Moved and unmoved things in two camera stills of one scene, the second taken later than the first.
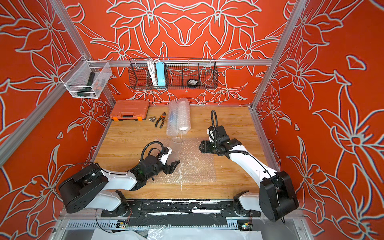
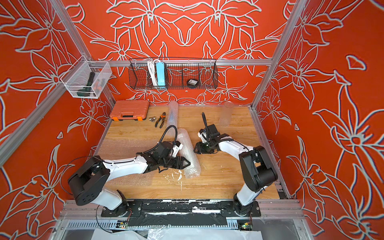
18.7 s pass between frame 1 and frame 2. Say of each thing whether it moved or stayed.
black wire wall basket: stayed
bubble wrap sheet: moved
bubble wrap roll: moved
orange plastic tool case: stayed
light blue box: stayed
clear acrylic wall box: stayed
